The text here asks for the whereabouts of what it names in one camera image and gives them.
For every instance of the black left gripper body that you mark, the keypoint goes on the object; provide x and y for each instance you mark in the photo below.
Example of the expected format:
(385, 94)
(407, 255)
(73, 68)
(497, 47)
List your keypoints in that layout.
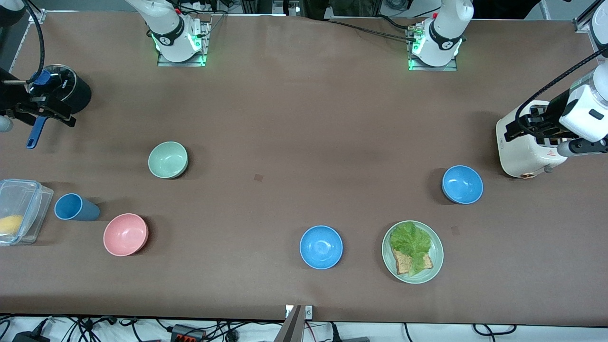
(552, 111)

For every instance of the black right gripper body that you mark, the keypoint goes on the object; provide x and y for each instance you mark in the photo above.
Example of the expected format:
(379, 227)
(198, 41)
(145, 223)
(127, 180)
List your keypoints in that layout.
(10, 95)

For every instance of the blue bowl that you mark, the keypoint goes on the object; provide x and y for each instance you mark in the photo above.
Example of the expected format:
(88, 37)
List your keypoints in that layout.
(321, 247)
(462, 184)

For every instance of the light green bowl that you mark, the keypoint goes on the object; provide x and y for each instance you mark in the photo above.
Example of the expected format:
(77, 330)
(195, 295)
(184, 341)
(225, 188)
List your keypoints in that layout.
(167, 160)

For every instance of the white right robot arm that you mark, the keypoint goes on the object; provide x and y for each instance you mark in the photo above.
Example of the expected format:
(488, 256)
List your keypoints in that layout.
(171, 33)

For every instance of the pink bowl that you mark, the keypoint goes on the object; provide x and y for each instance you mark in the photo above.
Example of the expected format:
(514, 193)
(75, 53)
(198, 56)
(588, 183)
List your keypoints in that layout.
(125, 234)

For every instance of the blue ladle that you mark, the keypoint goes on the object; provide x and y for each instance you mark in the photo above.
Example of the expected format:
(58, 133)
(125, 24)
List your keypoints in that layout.
(35, 135)

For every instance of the white toaster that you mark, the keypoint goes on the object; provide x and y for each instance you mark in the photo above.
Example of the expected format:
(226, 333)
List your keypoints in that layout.
(517, 154)

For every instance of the black pot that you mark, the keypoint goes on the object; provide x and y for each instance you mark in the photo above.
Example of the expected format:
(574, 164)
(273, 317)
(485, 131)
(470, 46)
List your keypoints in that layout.
(80, 95)

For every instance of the clear plastic container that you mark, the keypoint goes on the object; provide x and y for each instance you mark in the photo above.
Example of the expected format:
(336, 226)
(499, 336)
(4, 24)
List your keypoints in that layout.
(28, 204)

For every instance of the blue cup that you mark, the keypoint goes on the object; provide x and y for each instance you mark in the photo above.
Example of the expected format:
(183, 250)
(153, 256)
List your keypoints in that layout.
(78, 209)

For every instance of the yellow lemon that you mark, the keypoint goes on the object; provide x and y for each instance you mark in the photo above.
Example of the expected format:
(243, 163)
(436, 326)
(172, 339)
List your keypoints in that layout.
(10, 224)

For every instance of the light green plate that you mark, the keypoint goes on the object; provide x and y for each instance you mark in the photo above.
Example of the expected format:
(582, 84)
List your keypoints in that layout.
(436, 254)

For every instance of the green lettuce leaf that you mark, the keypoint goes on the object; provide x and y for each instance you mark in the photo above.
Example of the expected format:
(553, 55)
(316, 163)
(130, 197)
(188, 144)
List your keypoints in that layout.
(409, 240)

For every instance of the toast slice under lettuce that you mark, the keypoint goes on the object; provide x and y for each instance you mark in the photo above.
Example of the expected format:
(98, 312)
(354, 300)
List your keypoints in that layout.
(402, 262)

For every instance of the black power adapter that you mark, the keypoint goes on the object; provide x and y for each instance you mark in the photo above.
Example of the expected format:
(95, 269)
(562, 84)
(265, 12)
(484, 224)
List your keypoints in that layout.
(28, 337)

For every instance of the black orange power strip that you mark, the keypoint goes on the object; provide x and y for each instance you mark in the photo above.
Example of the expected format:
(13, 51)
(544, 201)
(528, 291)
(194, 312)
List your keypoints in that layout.
(187, 332)

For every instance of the aluminium frame profile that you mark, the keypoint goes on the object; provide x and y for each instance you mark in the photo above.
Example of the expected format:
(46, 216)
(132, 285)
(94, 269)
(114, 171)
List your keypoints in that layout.
(586, 14)

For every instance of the white pole bracket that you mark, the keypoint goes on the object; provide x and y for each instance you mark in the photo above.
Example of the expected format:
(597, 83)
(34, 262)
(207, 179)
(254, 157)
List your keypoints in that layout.
(308, 312)

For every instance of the grey camera pole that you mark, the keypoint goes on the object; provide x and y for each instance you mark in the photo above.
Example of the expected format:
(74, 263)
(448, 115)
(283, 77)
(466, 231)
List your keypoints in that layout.
(290, 327)

